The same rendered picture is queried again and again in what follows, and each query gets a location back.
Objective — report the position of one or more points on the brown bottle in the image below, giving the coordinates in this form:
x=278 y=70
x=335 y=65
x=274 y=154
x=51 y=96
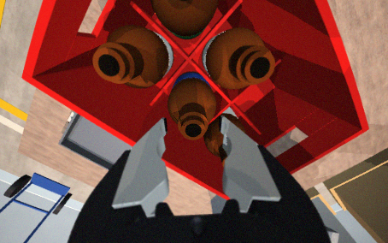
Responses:
x=237 y=52
x=186 y=19
x=192 y=104
x=140 y=59
x=213 y=139

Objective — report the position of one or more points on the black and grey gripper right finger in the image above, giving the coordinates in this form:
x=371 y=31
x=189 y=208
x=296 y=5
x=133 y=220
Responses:
x=262 y=186

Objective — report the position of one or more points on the black rectangular tray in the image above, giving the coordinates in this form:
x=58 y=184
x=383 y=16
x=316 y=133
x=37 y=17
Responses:
x=91 y=142

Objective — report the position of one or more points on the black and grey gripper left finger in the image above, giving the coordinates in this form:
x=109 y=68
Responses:
x=129 y=192

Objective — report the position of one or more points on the red crate with dividers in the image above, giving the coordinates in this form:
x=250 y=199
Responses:
x=312 y=86

